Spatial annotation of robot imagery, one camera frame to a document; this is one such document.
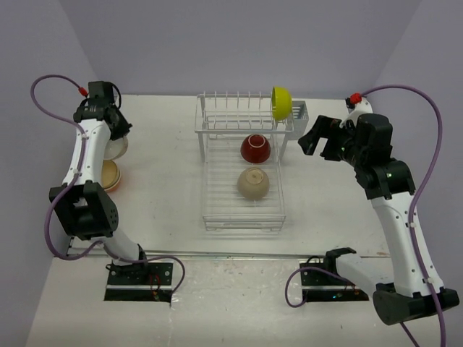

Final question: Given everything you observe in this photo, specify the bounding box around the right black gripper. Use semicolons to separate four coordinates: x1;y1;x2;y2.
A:
300;114;368;168

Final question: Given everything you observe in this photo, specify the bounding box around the beige leaf pattern bowl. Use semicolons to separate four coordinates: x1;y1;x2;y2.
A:
104;136;129;160

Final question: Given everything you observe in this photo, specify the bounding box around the cream speckled bowl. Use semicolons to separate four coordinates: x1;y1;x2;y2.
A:
101;160;121;191

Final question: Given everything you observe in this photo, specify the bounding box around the lime green bowl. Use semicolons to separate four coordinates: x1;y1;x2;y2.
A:
271;86;292;121

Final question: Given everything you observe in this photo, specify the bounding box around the orange bowl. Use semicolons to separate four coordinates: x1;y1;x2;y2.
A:
105;172;121;192

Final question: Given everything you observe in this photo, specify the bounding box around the beige flower pattern bowl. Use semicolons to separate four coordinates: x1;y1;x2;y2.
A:
237;167;270;200

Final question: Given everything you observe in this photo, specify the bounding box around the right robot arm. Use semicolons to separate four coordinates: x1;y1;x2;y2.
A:
298;113;460;325

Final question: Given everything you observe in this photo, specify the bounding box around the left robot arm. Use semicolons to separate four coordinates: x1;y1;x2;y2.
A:
49;81;150;284

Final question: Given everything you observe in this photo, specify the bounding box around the white perforated cutlery holder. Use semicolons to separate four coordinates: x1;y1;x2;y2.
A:
288;100;309;140

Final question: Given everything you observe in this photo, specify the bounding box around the dark red bowl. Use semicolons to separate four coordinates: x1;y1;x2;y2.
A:
240;134;271;164

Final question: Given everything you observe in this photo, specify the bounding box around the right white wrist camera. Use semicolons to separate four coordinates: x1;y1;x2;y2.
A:
341;93;373;127

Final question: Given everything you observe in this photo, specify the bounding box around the white wire dish rack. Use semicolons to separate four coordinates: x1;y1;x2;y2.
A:
195;92;295;231

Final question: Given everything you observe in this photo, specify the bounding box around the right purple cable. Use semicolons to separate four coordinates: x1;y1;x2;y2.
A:
284;84;446;347

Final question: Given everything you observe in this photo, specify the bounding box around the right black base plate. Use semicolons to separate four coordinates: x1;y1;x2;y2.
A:
300;270;369;303

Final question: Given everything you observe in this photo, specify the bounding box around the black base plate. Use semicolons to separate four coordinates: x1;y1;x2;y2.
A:
104;262;174;303
300;270;369;303

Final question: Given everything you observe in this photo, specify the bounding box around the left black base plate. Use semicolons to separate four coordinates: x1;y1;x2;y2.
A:
104;262;174;303

